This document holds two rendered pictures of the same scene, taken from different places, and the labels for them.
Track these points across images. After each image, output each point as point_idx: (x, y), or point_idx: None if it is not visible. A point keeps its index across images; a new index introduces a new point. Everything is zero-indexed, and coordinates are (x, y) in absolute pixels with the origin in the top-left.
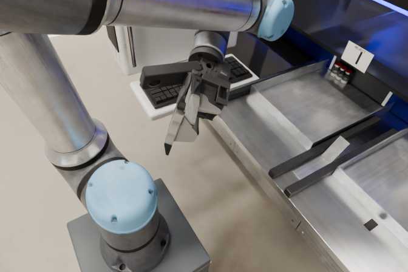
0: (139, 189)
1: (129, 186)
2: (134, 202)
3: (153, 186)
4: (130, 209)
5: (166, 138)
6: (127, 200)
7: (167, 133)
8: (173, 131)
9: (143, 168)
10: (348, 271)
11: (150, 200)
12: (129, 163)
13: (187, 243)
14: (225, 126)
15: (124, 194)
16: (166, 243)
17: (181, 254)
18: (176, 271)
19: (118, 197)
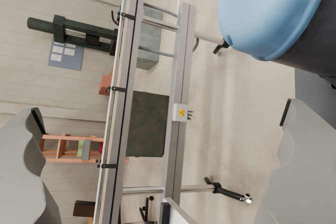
0: (232, 16)
1: None
2: (221, 9)
3: (238, 47)
4: (218, 4)
5: (294, 114)
6: None
7: (299, 127)
8: (284, 151)
9: (266, 23)
10: (190, 222)
11: (224, 39)
12: None
13: (333, 123)
14: None
15: None
16: (332, 88)
17: (322, 107)
18: (304, 92)
19: None
